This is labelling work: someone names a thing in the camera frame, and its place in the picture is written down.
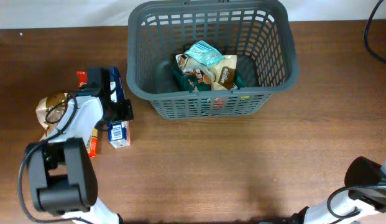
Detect blue pasta pack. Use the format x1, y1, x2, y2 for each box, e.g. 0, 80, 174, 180
107, 67, 131, 149

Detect green Nescafe coffee bag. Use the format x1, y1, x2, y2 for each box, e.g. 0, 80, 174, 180
171, 67, 246, 109

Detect beige clear wrapper bag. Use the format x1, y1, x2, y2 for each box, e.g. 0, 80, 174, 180
35, 93, 68, 140

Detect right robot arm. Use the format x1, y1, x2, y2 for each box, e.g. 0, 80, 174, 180
286, 156, 386, 224

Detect grey plastic shopping basket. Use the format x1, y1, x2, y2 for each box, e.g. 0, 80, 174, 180
127, 1, 299, 119

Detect light teal tissue pack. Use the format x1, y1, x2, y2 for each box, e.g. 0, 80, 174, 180
184, 40, 224, 67

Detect San Remo spaghetti pack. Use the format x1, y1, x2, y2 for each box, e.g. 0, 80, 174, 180
76, 71, 98, 158

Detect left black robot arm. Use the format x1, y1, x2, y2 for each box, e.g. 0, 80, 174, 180
17, 67, 134, 223

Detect right black cable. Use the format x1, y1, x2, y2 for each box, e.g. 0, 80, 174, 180
363, 0, 386, 66

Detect beige brown snack bag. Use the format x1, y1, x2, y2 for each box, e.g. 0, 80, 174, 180
175, 54, 237, 90

